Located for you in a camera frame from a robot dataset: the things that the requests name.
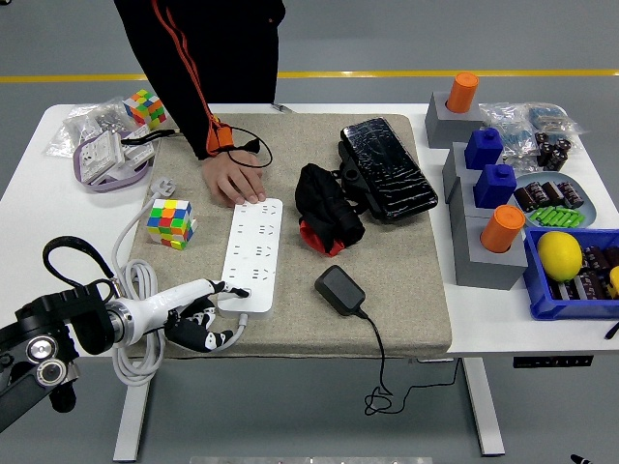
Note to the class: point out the blue plastic bin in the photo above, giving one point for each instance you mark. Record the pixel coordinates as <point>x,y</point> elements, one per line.
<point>570,309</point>

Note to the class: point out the heap of black capacitors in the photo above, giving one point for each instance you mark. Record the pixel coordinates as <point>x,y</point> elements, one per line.
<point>551,152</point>

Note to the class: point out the colourful puzzle cube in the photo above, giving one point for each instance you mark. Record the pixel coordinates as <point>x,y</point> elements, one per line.
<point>142,108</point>
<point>169,222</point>

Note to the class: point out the black mounting bracket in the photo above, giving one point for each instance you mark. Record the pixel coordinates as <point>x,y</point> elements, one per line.
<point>352,176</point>

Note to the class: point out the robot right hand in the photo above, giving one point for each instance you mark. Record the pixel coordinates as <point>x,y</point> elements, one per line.
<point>582,459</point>

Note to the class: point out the purple-rimmed tray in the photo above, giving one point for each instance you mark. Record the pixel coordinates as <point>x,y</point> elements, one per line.
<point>77,166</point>

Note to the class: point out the black capacitor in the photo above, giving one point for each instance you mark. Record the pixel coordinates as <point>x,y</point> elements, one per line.
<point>524,198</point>
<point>570,193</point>
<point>549,192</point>

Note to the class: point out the white power strip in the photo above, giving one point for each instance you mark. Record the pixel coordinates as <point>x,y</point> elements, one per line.
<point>251,241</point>

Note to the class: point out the yellow lemon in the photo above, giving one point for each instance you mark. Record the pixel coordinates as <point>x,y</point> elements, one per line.
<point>558,256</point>

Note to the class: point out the black pen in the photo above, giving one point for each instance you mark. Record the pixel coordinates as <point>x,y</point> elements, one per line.
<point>613,330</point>

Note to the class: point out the black cloth with red lining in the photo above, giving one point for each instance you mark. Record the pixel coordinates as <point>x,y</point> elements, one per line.
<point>324,203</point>

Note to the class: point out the clear bag of blue components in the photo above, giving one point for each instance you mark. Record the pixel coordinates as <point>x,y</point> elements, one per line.
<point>551,118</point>

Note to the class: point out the small silver pen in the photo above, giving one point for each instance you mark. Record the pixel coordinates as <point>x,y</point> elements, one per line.
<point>283,107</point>

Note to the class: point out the black table control panel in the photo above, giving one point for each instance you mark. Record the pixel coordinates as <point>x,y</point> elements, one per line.
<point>551,361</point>

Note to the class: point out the grey-brown mat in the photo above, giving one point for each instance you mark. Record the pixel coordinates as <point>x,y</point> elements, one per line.
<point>314,333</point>

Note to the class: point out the grey block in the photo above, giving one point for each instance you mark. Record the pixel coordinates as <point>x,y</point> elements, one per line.
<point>462,203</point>
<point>454,169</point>
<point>483,270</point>
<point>440,125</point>

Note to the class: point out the light blue plate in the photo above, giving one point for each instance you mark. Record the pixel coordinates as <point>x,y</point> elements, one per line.
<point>589,208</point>

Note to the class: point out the clear bag of blue-white parts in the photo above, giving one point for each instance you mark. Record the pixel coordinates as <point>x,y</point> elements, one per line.
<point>512,135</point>

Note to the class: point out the blue bottle-shaped block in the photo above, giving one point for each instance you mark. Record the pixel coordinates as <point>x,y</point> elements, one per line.
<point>494,186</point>
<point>483,150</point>

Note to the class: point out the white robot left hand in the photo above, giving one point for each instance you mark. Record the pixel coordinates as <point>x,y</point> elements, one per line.
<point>164,302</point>

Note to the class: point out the small yellow object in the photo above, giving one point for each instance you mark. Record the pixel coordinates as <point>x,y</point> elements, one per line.
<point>614,280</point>

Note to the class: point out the person's torso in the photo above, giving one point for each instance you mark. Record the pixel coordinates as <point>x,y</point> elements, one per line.
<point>237,48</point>

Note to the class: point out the white wall socket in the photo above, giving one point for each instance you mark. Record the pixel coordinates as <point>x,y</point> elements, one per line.
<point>99,154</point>
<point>139,152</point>

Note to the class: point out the white table leg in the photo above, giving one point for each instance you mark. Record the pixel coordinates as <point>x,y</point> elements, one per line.
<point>133,420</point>
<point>483,411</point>

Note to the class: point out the row of black capacitors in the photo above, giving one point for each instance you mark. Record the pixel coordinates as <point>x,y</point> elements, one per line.
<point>592,280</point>

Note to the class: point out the pile of green batteries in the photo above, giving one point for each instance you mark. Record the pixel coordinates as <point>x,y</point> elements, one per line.
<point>556,217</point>

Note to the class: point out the clear bag of white parts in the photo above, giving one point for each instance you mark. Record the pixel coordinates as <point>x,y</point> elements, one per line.
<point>67,137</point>

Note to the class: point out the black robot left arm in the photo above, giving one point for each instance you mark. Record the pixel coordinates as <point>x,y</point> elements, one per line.
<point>58,309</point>

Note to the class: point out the black glossy rectangular case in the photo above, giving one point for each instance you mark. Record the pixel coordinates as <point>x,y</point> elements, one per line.
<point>387,169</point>

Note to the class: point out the clear bag of metal parts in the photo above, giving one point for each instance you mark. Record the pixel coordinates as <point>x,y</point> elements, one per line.
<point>109,118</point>

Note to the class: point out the orange cylinder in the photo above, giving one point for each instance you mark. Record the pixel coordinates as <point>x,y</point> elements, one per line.
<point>462,92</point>
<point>503,229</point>

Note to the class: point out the person's right hand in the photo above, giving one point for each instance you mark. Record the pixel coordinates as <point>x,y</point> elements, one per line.
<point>232,176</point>

